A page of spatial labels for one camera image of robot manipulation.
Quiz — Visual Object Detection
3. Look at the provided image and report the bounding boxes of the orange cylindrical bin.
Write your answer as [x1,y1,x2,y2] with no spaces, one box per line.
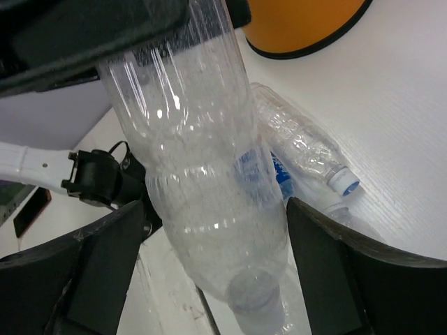
[243,0,372,60]

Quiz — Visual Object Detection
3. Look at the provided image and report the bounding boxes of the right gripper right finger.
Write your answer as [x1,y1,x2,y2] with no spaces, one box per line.
[286,198,446,334]

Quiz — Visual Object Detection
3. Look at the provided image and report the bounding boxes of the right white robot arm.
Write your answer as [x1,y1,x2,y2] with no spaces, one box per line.
[1,1,446,334]

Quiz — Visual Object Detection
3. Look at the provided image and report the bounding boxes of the blue label plastic bottle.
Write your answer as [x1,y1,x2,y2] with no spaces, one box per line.
[270,153,351,223]

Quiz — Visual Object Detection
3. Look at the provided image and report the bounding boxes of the clear bottle upper left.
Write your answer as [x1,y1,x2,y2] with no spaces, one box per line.
[250,82,360,197]

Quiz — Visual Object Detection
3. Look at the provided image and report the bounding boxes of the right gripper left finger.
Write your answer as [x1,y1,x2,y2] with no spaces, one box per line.
[1,201,145,334]

